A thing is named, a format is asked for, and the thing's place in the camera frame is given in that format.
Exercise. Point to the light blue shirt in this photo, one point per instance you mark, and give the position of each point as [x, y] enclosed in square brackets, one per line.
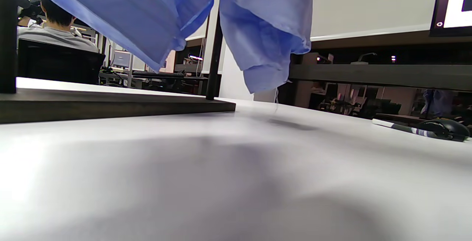
[258, 30]

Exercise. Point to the black keyboard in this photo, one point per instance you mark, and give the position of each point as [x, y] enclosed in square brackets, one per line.
[158, 74]

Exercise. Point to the small background monitor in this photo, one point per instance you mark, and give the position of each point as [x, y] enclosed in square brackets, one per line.
[121, 59]

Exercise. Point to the dark wooden stand base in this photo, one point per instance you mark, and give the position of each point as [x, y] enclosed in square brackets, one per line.
[110, 104]

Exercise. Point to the grey desk lamp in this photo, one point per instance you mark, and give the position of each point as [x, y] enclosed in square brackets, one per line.
[363, 60]

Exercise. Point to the dark wooden shelf board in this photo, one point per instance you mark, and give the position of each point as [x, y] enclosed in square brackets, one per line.
[387, 75]

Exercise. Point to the white and black marker pen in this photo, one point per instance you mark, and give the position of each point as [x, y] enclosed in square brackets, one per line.
[402, 127]

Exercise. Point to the black office chair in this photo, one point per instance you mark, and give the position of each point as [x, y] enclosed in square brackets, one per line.
[55, 64]

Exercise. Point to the hanging blue garment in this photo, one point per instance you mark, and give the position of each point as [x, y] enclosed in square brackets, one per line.
[437, 102]

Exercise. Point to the black computer mouse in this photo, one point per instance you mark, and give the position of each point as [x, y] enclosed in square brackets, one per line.
[444, 127]

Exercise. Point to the black framed computer monitor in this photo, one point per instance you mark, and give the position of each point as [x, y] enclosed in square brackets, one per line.
[455, 1]

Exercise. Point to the thin black stand post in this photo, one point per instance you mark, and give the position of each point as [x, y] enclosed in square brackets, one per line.
[214, 60]

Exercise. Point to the thick black stand post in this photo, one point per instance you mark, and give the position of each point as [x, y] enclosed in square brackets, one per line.
[7, 30]

